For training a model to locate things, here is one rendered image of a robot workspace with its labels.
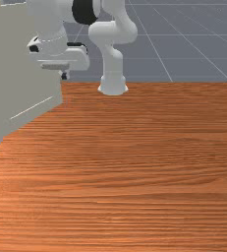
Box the pale grey cabinet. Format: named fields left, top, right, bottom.
left=0, top=1, right=65, bottom=158

